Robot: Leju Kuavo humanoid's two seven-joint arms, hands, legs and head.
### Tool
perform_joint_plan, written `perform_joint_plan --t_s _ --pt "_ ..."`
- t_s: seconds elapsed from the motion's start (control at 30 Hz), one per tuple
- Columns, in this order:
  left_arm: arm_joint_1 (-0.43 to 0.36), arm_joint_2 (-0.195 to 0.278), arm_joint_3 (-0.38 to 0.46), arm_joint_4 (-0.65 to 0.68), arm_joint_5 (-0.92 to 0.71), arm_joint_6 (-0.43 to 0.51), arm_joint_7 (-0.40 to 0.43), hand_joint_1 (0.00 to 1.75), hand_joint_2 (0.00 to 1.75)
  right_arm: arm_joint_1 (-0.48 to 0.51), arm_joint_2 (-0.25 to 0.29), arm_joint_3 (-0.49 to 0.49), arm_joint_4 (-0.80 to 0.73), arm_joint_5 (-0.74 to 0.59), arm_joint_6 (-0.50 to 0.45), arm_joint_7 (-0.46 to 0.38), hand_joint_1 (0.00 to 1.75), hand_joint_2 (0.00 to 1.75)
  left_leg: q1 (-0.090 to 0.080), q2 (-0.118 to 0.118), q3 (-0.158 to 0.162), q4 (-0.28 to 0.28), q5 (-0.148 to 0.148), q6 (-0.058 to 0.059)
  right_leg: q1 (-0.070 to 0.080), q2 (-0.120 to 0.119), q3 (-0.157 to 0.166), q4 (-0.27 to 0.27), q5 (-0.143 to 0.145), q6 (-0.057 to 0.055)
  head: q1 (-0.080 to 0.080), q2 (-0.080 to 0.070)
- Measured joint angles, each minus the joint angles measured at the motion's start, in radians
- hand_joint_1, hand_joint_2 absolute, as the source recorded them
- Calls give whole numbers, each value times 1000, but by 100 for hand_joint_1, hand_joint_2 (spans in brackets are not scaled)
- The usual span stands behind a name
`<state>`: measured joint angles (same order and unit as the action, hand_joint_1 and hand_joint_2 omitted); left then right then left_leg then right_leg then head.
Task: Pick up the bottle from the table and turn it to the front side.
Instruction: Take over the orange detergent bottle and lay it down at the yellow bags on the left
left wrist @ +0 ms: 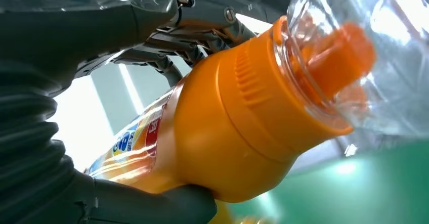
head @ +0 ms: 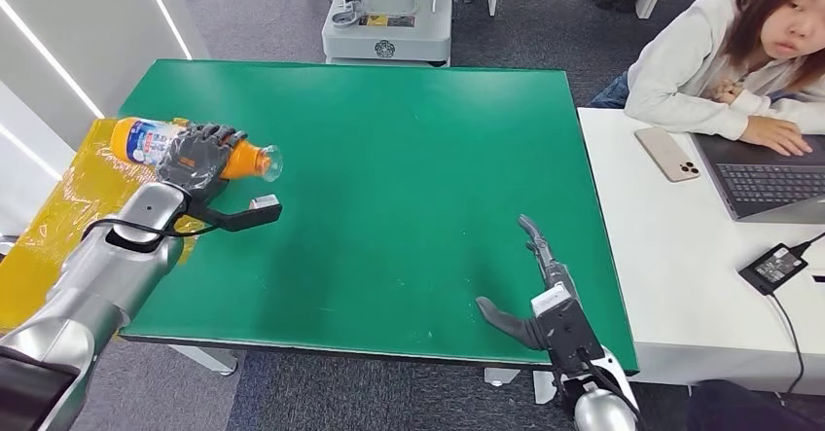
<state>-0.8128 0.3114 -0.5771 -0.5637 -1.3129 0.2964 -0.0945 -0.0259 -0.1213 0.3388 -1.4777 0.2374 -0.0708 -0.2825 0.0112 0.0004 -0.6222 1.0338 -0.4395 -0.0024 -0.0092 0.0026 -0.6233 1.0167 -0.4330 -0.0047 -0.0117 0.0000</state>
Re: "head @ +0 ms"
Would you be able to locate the person's left hand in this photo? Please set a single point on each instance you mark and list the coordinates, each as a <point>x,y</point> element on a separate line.
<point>728,93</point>

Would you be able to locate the person's right hand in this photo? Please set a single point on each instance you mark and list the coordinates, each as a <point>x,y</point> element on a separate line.
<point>773,134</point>

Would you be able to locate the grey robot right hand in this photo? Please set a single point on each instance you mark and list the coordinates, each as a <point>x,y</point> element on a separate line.
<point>509,325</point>

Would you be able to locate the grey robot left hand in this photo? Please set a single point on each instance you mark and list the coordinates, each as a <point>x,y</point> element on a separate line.
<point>193,164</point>

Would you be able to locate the orange plastic bottle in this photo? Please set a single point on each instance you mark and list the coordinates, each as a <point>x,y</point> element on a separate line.
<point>145,141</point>

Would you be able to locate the white robot base machine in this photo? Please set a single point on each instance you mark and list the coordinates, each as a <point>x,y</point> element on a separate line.
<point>393,25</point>

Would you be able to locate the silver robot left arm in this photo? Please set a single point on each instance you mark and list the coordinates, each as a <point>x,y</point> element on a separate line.
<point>96,286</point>

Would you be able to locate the grey laptop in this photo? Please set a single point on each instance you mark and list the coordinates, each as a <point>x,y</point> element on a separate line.
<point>767,179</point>

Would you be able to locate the person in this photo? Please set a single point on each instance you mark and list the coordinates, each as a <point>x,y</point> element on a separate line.
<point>683,70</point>

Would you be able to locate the white table foot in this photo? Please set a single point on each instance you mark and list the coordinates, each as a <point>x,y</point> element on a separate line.
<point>501,376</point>
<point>206,358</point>
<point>543,389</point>

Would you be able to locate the beige smartphone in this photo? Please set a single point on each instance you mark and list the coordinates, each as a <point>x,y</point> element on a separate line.
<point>667,153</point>

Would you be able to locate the black power adapter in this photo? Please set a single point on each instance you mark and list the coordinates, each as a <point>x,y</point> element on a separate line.
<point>772,269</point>

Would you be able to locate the white desk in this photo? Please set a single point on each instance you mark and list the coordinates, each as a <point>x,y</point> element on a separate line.
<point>683,267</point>

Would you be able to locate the yellow taped cardboard box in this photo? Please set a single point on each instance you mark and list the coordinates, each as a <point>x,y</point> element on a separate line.
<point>39,247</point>

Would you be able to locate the green table mat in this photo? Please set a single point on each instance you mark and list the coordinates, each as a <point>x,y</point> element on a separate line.
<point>387,177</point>

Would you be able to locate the black office chair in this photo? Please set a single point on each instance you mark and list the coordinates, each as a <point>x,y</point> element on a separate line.
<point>747,409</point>

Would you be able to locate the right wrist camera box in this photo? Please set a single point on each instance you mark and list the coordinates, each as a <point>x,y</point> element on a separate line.
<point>567,331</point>

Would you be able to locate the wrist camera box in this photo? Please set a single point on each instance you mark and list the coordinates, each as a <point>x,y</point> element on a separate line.
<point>258,212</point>
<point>567,331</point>

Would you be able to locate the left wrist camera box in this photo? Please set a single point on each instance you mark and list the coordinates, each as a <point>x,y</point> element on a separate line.
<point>258,212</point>

